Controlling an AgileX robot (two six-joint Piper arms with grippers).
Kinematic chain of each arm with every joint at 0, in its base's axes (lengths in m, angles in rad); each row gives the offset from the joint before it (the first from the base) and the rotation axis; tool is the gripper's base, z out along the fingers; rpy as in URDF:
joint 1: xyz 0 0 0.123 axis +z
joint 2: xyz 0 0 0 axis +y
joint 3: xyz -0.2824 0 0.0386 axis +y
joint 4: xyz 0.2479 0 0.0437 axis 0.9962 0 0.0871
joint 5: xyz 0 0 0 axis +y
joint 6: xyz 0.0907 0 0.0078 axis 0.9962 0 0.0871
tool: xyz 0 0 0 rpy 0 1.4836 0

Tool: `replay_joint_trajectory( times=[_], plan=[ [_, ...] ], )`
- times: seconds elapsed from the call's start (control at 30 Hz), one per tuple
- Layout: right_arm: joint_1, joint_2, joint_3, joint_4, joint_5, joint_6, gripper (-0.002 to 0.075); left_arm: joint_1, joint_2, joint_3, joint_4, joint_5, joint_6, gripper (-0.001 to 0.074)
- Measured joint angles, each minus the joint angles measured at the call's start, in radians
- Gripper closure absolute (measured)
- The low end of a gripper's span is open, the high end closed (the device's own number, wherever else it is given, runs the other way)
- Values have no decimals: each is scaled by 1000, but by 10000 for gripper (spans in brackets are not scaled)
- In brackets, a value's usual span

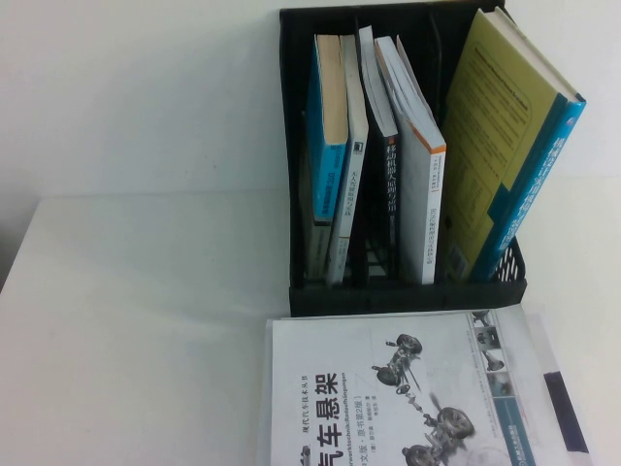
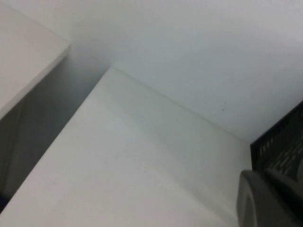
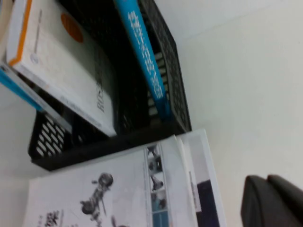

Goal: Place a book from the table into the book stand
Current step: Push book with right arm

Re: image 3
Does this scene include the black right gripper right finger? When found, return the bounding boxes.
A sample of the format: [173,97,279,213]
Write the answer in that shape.
[267,174,303,223]

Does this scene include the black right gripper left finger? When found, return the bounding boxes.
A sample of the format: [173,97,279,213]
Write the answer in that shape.
[241,175,303,227]

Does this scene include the white car suspension book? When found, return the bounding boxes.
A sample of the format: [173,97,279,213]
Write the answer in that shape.
[22,134,199,227]

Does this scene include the black plastic book stand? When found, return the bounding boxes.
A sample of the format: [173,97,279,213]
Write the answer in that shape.
[28,0,192,172]

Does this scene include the white book grey spine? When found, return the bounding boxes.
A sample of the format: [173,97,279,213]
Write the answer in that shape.
[0,62,73,134]

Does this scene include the white book orange stripe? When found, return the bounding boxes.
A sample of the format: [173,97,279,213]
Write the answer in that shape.
[6,0,118,137]

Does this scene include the blue cover paperback book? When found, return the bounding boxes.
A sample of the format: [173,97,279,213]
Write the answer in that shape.
[0,68,45,112]

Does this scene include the yellow cover blue spine hardback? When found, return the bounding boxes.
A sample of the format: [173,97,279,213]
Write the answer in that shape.
[113,0,172,120]

